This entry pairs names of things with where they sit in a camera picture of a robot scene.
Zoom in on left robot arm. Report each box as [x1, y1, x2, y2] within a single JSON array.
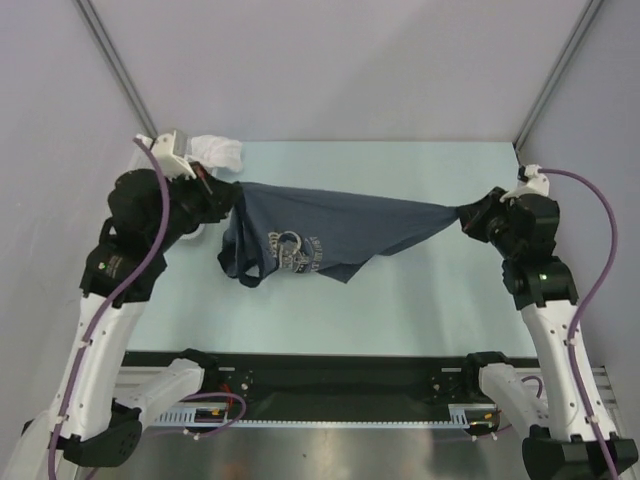
[[4, 166, 242, 479]]

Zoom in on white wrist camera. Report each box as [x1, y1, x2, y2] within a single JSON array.
[[134, 129, 196, 180], [500, 164, 550, 203]]

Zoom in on slotted cable duct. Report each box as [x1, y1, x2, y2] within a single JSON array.
[[151, 404, 498, 430]]

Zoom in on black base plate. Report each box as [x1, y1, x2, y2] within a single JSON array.
[[122, 351, 521, 422]]

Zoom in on white plastic basket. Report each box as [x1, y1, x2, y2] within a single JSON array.
[[126, 150, 204, 250]]

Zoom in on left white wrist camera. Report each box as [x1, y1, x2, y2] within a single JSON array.
[[134, 129, 196, 180]]

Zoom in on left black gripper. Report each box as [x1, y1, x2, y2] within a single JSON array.
[[150, 161, 241, 252]]

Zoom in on aluminium front rail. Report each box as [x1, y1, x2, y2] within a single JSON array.
[[114, 367, 614, 409]]

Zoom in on right aluminium frame post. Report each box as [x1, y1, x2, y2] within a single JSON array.
[[512, 0, 606, 155]]

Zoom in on blue tank top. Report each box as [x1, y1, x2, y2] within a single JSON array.
[[218, 183, 458, 288]]

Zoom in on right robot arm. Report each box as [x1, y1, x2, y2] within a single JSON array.
[[457, 188, 639, 479]]

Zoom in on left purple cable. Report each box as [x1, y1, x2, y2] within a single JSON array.
[[47, 137, 249, 480]]

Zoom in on left aluminium frame post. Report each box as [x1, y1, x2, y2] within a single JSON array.
[[72, 0, 158, 138]]

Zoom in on white tank top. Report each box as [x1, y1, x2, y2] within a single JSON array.
[[187, 135, 244, 174]]

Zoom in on aluminium frame post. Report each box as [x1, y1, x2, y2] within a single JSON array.
[[512, 0, 606, 155], [72, 0, 158, 138]]

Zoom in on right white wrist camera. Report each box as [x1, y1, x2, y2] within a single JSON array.
[[500, 164, 550, 203]]

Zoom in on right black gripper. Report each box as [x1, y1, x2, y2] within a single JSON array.
[[456, 187, 522, 260]]

